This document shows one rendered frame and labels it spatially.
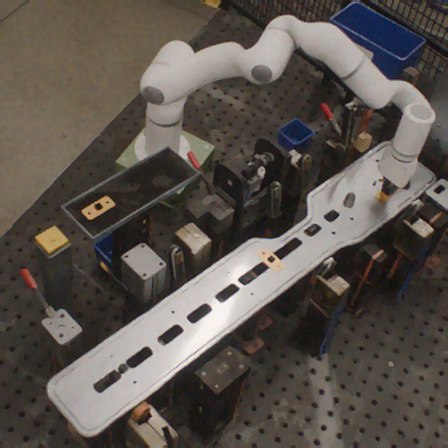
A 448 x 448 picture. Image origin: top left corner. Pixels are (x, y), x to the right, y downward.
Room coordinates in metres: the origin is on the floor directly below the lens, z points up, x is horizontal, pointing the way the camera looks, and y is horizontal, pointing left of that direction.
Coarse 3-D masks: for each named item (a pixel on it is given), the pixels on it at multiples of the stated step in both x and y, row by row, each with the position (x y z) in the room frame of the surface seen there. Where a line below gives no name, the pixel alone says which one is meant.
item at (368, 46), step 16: (336, 16) 2.25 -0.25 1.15; (352, 16) 2.35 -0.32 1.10; (368, 16) 2.32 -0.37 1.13; (384, 16) 2.29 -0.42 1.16; (352, 32) 2.17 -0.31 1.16; (368, 32) 2.31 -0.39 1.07; (384, 32) 2.28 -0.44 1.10; (400, 32) 2.25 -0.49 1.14; (368, 48) 2.14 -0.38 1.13; (384, 48) 2.11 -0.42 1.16; (400, 48) 2.24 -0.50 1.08; (416, 48) 2.14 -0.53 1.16; (384, 64) 2.10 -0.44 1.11; (400, 64) 2.07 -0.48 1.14
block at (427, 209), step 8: (424, 208) 1.58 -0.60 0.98; (432, 208) 1.59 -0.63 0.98; (424, 216) 1.55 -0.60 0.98; (432, 216) 1.56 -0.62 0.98; (440, 216) 1.56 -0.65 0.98; (432, 224) 1.53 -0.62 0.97; (440, 224) 1.53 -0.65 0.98; (440, 232) 1.54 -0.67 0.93; (432, 240) 1.52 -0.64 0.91; (424, 256) 1.54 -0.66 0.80; (416, 272) 1.54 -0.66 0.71
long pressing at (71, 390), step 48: (384, 144) 1.81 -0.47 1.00; (336, 192) 1.57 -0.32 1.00; (288, 240) 1.35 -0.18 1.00; (336, 240) 1.38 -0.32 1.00; (192, 288) 1.13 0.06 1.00; (240, 288) 1.15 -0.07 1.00; (288, 288) 1.19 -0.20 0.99; (144, 336) 0.96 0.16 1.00; (192, 336) 0.98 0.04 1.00; (48, 384) 0.78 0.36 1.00; (144, 384) 0.82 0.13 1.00; (96, 432) 0.68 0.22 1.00
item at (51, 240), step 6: (54, 228) 1.13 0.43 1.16; (42, 234) 1.10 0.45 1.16; (48, 234) 1.11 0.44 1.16; (54, 234) 1.11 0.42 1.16; (60, 234) 1.11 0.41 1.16; (42, 240) 1.08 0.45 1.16; (48, 240) 1.09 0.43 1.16; (54, 240) 1.09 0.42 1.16; (60, 240) 1.09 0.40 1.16; (66, 240) 1.10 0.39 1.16; (42, 246) 1.07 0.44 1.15; (48, 246) 1.07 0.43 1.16; (54, 246) 1.07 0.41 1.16; (60, 246) 1.08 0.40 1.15; (48, 252) 1.06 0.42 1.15
